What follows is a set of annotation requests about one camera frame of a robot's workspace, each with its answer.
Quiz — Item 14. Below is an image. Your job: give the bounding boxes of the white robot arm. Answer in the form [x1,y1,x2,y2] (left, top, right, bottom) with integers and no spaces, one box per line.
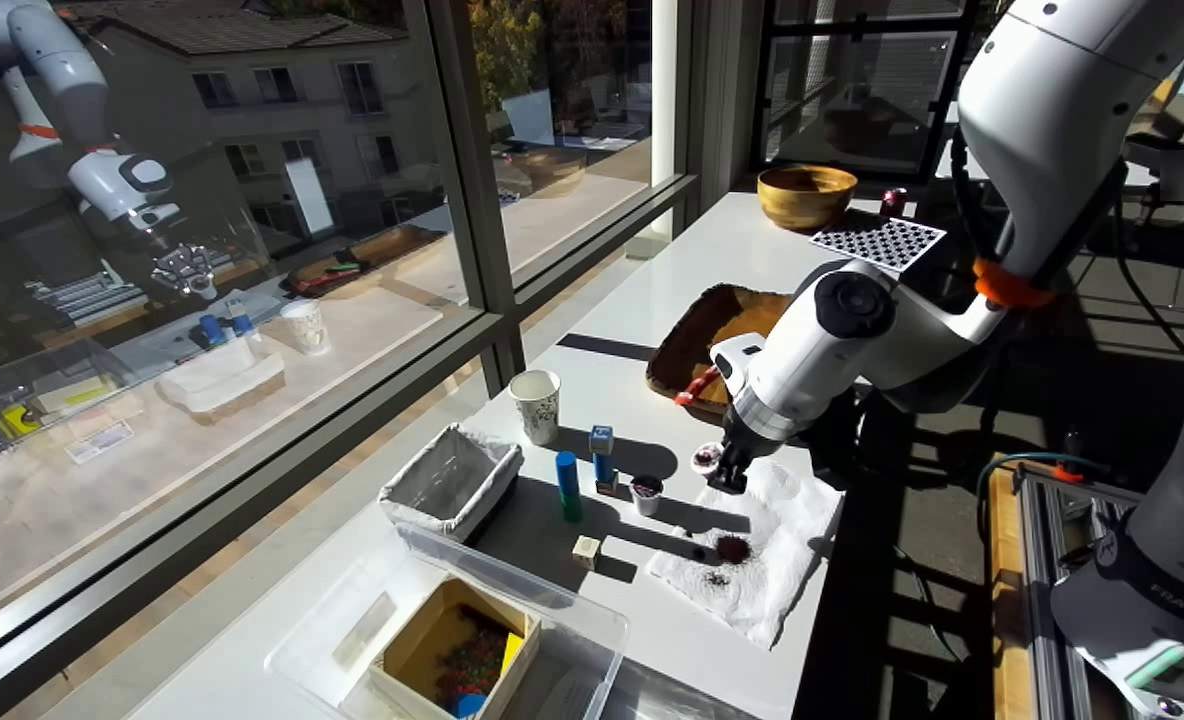
[708,0,1184,720]

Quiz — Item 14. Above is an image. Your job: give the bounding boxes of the small white cup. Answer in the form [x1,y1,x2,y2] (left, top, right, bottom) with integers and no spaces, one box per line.
[630,479,664,516]

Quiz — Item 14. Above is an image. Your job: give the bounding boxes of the small blue bottle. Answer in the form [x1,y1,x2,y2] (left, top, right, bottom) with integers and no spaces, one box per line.
[589,425,616,493]

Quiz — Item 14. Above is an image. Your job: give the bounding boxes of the paper cup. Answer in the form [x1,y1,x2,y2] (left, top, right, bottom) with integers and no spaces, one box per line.
[509,367,559,446]

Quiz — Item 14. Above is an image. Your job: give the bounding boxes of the red marker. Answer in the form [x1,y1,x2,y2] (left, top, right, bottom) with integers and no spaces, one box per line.
[675,367,719,408]

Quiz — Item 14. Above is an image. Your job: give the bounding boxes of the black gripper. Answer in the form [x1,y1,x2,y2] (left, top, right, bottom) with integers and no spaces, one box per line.
[708,413,779,496]

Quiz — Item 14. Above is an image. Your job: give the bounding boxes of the yellow box with items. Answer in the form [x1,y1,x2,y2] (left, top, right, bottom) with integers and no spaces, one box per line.
[375,576,544,720]

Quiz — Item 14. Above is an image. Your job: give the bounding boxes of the rectangular wooden tray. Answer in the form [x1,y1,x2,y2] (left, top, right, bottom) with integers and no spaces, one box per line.
[648,282,788,425]

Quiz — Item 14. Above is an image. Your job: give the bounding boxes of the checkered mat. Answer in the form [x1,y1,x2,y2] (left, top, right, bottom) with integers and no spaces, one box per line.
[819,215,943,276]

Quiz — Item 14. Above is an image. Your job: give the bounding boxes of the round wooden bowl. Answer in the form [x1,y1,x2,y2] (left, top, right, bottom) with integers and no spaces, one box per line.
[755,162,858,233]

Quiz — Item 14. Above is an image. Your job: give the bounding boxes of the clear plastic container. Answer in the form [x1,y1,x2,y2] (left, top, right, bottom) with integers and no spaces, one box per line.
[268,542,754,720]

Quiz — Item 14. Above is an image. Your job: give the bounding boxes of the white paper towel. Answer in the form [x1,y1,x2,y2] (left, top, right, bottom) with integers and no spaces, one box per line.
[644,464,842,649]

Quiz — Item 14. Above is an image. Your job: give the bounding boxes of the small beige block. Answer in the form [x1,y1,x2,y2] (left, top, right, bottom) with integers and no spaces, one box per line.
[570,537,602,572]

